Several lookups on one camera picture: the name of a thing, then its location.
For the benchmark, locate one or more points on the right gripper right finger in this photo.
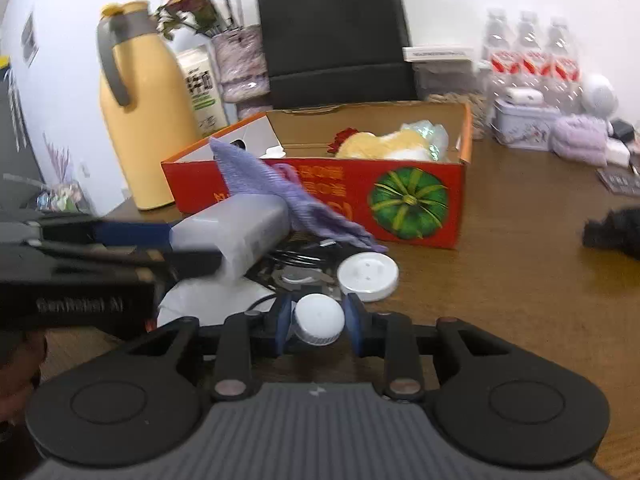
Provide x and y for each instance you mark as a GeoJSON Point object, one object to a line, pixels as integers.
{"type": "Point", "coordinates": [389, 336]}

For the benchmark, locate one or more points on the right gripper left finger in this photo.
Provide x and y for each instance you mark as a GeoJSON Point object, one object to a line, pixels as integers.
{"type": "Point", "coordinates": [243, 337]}

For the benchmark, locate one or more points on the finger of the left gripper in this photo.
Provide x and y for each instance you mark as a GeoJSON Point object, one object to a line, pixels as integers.
{"type": "Point", "coordinates": [110, 233]}

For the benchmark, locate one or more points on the white cloth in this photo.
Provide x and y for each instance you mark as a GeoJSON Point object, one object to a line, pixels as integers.
{"type": "Point", "coordinates": [209, 299]}

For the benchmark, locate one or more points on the white round lid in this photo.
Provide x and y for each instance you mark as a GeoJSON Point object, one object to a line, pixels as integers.
{"type": "Point", "coordinates": [369, 275]}

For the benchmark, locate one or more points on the small white bottle cap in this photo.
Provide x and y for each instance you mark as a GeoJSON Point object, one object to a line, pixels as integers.
{"type": "Point", "coordinates": [318, 320]}

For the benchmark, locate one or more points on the purple knitted cloth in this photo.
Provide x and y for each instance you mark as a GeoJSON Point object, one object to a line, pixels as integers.
{"type": "Point", "coordinates": [244, 174]}

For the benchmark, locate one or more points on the yellow white plush toy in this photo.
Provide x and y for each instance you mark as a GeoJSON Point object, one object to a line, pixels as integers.
{"type": "Point", "coordinates": [405, 144]}

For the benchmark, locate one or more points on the bubble wrap packet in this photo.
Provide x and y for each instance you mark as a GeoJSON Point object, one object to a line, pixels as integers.
{"type": "Point", "coordinates": [435, 135]}

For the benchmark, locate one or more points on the red fabric rose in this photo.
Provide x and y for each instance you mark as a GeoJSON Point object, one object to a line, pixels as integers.
{"type": "Point", "coordinates": [339, 139]}

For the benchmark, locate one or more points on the yellow thermos jug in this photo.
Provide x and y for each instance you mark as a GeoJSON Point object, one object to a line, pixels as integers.
{"type": "Point", "coordinates": [145, 104]}

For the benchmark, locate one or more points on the red cardboard box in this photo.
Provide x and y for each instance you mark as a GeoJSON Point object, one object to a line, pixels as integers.
{"type": "Point", "coordinates": [405, 201]}

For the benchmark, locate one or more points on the milk carton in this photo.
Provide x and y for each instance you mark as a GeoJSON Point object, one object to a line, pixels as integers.
{"type": "Point", "coordinates": [198, 71]}

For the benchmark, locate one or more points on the decorated tin box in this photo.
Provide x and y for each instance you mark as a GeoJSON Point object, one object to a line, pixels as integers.
{"type": "Point", "coordinates": [523, 127]}

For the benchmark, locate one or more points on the black cloth glove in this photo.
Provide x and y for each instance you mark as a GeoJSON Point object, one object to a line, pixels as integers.
{"type": "Point", "coordinates": [620, 230]}

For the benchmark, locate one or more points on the clear cereal container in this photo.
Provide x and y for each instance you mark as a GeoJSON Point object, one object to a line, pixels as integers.
{"type": "Point", "coordinates": [452, 81]}

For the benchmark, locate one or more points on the lilac fluffy scrunchie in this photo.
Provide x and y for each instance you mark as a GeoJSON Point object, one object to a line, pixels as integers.
{"type": "Point", "coordinates": [580, 138]}

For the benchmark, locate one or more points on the black paper shopping bag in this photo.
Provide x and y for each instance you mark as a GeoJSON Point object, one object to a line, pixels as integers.
{"type": "Point", "coordinates": [322, 52]}

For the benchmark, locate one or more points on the water bottle left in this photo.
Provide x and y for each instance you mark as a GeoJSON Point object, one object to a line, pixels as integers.
{"type": "Point", "coordinates": [498, 56]}

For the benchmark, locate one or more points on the water bottle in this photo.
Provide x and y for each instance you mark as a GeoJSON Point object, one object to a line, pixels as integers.
{"type": "Point", "coordinates": [531, 56]}
{"type": "Point", "coordinates": [498, 56]}
{"type": "Point", "coordinates": [563, 79]}

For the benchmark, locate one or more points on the water bottle middle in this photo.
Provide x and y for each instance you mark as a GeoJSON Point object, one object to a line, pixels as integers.
{"type": "Point", "coordinates": [531, 56]}

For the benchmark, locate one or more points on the water bottle right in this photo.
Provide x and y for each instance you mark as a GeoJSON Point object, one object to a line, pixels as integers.
{"type": "Point", "coordinates": [563, 79]}

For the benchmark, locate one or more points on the white round speaker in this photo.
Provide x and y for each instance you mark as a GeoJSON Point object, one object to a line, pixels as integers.
{"type": "Point", "coordinates": [599, 98]}

